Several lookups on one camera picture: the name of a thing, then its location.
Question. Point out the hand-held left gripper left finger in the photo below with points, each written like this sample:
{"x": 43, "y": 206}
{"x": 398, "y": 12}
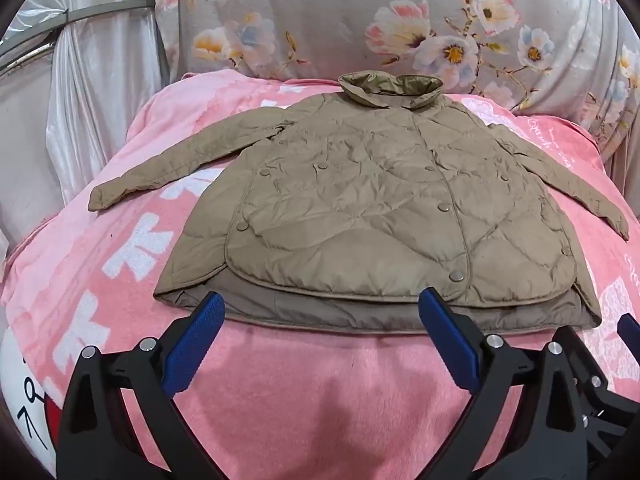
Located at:
{"x": 192, "y": 340}

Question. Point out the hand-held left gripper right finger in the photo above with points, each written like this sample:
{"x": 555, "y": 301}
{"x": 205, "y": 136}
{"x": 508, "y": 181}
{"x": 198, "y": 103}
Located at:
{"x": 450, "y": 340}

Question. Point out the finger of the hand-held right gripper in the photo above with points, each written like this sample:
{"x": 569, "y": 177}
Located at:
{"x": 629, "y": 331}
{"x": 597, "y": 385}

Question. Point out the tan quilted jacket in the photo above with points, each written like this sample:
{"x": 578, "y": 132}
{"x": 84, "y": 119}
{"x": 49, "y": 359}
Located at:
{"x": 375, "y": 200}

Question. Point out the pink printed blanket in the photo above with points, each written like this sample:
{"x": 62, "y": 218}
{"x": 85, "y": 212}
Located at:
{"x": 300, "y": 390}

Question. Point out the white satin curtain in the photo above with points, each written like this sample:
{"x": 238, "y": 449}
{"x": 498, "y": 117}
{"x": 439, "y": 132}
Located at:
{"x": 100, "y": 110}

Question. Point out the grey floral cover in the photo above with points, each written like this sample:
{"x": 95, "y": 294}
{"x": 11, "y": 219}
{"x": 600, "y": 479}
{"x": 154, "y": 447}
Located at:
{"x": 325, "y": 10}

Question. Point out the grey curved rail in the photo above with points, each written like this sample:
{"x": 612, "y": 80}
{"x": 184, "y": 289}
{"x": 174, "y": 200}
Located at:
{"x": 110, "y": 10}

